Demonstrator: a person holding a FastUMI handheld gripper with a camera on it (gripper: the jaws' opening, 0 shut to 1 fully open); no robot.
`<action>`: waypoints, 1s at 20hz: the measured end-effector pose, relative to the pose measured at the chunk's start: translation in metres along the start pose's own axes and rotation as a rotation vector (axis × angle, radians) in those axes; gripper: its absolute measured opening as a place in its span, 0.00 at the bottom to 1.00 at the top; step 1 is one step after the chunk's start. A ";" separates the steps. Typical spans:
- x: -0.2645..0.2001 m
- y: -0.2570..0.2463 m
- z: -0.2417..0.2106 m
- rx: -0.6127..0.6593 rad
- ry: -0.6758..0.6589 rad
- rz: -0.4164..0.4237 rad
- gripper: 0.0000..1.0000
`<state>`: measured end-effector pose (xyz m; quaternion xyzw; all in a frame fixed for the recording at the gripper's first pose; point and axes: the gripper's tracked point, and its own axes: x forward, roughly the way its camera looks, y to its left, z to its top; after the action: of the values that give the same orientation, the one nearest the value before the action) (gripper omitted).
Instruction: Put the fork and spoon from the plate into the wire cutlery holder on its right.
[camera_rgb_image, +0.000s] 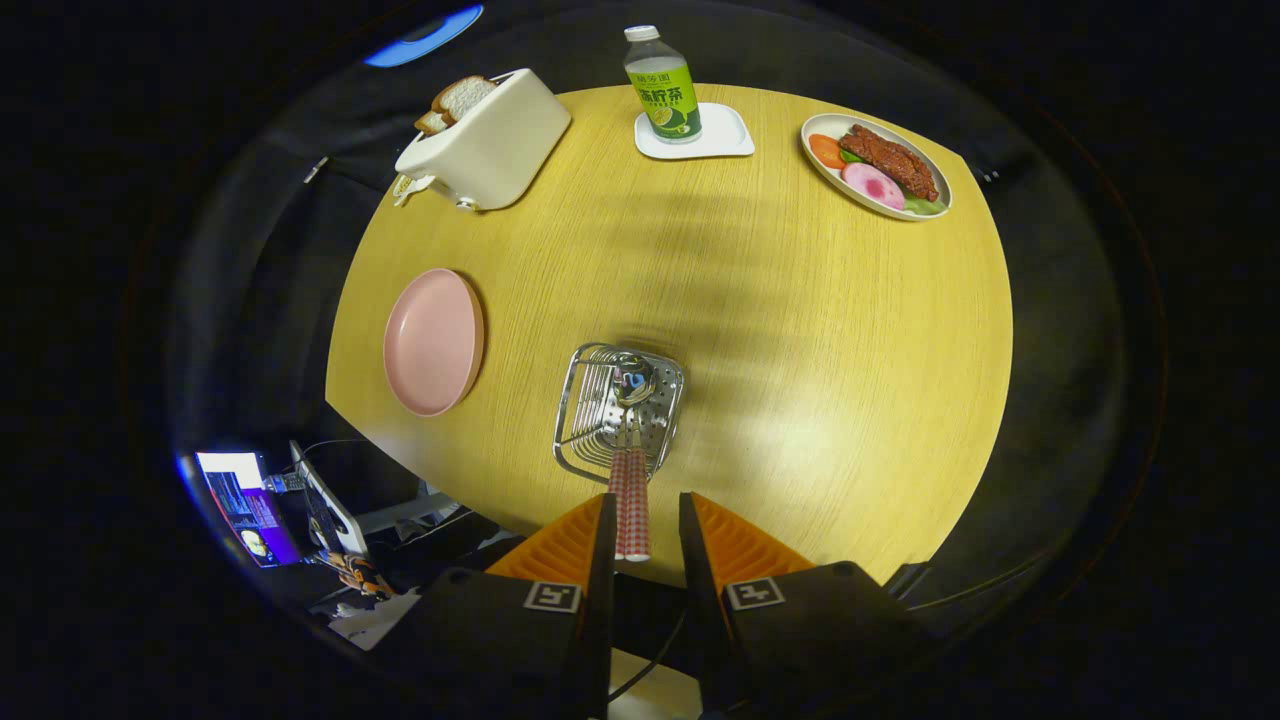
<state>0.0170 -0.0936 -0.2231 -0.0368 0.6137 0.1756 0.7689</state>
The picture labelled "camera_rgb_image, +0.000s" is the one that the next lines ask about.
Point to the white paper sheet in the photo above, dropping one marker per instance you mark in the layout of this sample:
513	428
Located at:
375	620

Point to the green label drink bottle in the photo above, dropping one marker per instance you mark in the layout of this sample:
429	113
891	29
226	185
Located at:
665	100

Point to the white toaster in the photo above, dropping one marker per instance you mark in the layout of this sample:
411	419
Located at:
500	150

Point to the pink round food slice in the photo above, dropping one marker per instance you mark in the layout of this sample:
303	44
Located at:
873	186

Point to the white divided condiment dish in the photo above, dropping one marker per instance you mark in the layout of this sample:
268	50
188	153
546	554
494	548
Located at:
408	188

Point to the black backdrop cloth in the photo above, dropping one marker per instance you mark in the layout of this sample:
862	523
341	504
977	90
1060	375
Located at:
260	250

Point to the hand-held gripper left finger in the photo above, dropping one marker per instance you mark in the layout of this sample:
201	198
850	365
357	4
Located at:
598	600

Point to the white cloth clip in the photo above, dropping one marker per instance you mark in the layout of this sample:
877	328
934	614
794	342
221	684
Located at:
315	169

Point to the pink round plate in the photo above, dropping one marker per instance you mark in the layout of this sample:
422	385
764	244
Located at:
435	345

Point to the brown meat slice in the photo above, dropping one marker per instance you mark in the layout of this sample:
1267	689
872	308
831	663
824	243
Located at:
890	160

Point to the toast bread slice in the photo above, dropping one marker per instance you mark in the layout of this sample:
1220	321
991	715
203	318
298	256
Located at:
465	97
432	123

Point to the orange carrot slice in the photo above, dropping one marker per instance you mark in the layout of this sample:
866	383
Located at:
826	150

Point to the white square coaster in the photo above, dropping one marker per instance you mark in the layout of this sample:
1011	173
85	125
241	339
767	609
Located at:
725	140

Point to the green leaf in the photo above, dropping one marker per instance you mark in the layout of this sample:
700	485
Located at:
925	206

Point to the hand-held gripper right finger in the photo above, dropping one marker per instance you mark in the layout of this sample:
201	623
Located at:
698	600

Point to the white oval food plate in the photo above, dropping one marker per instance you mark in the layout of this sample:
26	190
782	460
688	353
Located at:
825	125

